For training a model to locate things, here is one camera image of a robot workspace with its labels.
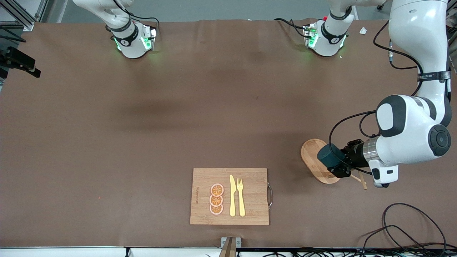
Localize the black cable loop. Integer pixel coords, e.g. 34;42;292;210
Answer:
382;203;447;250
361;225;429;250

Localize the yellow plastic knife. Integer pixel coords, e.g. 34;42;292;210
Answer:
229;175;237;217

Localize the brown table mat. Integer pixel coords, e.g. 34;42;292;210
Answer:
0;19;457;248

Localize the yellow plastic fork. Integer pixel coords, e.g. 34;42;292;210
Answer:
237;177;246;217

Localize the white table edge rail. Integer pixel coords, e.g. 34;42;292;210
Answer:
0;246;457;257

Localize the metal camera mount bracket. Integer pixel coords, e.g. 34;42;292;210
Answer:
219;237;241;257

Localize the wooden mug tree stand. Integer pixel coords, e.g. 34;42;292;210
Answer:
300;138;367;190

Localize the dark teal cup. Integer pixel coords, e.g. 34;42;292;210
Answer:
317;143;346;172

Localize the bamboo cutting board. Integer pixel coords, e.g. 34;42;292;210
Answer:
190;168;273;226

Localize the aluminium frame profile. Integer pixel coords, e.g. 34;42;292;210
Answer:
0;0;57;32

